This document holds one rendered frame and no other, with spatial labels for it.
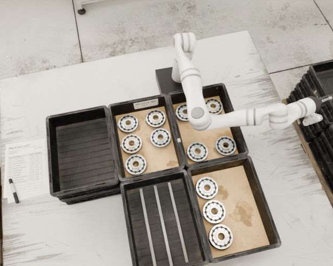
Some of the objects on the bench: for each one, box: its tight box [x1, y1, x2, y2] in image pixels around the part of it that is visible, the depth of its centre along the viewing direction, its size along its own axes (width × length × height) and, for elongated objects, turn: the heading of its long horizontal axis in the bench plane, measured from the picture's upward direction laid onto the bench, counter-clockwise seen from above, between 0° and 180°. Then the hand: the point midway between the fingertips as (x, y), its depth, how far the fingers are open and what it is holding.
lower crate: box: [60, 188, 121, 205], centre depth 150 cm, size 40×30×12 cm
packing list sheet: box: [3, 138, 50, 204], centre depth 154 cm, size 33×23×1 cm
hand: (330, 98), depth 128 cm, fingers open, 5 cm apart
